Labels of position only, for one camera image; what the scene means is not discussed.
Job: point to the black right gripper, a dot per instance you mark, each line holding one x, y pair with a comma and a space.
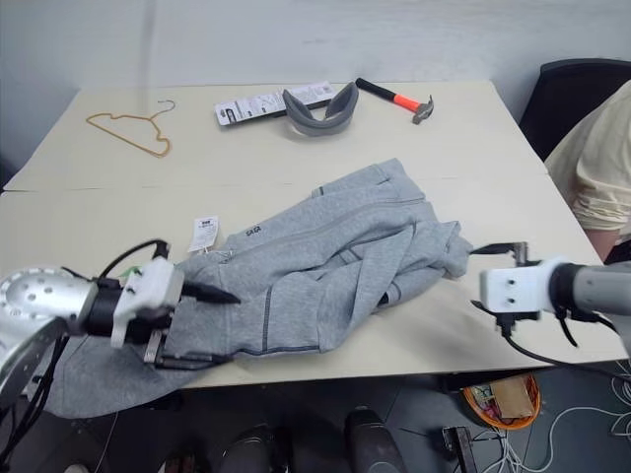
520, 252

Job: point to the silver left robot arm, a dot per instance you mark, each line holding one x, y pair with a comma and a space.
44, 300

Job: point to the black metal bracket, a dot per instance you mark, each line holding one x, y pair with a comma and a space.
456, 446

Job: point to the black and white packaging card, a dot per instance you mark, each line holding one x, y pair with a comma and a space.
251, 108

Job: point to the dark rounded shape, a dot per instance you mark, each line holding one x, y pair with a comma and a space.
249, 451
372, 441

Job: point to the grey padded neck band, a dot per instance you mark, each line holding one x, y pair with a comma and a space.
308, 123

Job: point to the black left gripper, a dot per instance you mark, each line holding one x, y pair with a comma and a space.
148, 325

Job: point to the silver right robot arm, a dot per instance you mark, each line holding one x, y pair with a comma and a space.
594, 288

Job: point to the black office chair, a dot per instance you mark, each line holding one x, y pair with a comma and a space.
557, 103

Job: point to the orange basket with clutter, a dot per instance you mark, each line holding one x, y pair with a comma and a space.
512, 399

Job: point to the grey zip jacket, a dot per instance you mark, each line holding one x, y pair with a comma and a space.
315, 256

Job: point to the person in cream shirt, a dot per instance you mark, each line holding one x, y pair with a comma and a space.
599, 162

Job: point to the white paper price tag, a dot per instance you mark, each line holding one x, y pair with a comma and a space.
204, 234

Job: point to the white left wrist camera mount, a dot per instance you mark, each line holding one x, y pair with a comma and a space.
150, 283

